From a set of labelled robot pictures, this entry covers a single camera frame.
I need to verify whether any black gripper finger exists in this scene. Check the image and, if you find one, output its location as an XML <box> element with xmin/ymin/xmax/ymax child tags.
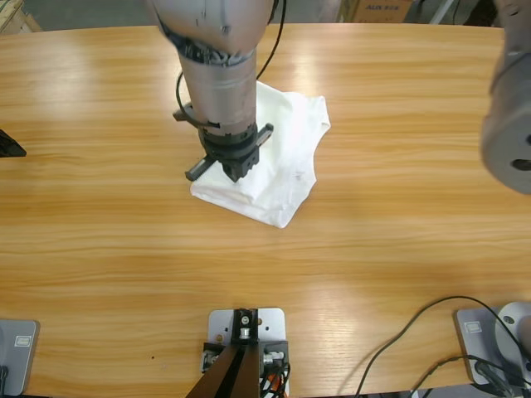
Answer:
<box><xmin>0</xmin><ymin>129</ymin><xmax>27</xmax><ymax>158</ymax></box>

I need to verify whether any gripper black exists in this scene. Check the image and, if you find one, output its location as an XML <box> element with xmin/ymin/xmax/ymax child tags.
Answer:
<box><xmin>183</xmin><ymin>122</ymin><xmax>275</xmax><ymax>184</ymax></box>

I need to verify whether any white t-shirt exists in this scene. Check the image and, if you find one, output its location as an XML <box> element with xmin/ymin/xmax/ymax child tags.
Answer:
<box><xmin>189</xmin><ymin>80</ymin><xmax>333</xmax><ymax>231</ymax></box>

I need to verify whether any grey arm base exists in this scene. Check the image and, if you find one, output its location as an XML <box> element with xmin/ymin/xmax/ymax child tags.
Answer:
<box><xmin>453</xmin><ymin>301</ymin><xmax>531</xmax><ymax>385</ymax></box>
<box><xmin>0</xmin><ymin>318</ymin><xmax>41</xmax><ymax>396</ymax></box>

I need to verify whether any wooden crate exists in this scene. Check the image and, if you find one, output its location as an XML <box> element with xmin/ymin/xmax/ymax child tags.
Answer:
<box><xmin>0</xmin><ymin>0</ymin><xmax>43</xmax><ymax>34</ymax></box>

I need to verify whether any cardboard box with AUX print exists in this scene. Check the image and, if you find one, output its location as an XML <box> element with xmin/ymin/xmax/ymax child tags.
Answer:
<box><xmin>351</xmin><ymin>0</ymin><xmax>416</xmax><ymax>24</ymax></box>

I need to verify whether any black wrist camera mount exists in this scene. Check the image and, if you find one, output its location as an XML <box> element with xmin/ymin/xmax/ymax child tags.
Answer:
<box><xmin>173</xmin><ymin>101</ymin><xmax>200</xmax><ymax>125</ymax></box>

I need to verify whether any black post clamp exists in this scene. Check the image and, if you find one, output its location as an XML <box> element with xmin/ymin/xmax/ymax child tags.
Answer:
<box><xmin>230</xmin><ymin>307</ymin><xmax>261</xmax><ymax>348</ymax></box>

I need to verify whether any black side bracket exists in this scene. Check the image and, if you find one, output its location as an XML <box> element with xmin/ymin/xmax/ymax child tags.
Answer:
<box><xmin>201</xmin><ymin>341</ymin><xmax>228</xmax><ymax>373</ymax></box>
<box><xmin>260</xmin><ymin>338</ymin><xmax>290</xmax><ymax>368</ymax></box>

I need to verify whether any orange and black cable bundle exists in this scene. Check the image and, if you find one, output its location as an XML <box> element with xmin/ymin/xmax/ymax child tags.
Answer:
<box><xmin>259</xmin><ymin>363</ymin><xmax>292</xmax><ymax>398</ymax></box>

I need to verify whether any long black cable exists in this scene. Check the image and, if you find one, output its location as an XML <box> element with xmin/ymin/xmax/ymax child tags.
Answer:
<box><xmin>338</xmin><ymin>295</ymin><xmax>526</xmax><ymax>397</ymax></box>

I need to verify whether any grey metal frame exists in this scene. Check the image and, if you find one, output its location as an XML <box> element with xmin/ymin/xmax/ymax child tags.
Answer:
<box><xmin>429</xmin><ymin>0</ymin><xmax>460</xmax><ymax>25</ymax></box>

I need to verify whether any black cable with plug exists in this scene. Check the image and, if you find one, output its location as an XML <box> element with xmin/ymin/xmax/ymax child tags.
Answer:
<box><xmin>410</xmin><ymin>355</ymin><xmax>531</xmax><ymax>398</ymax></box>

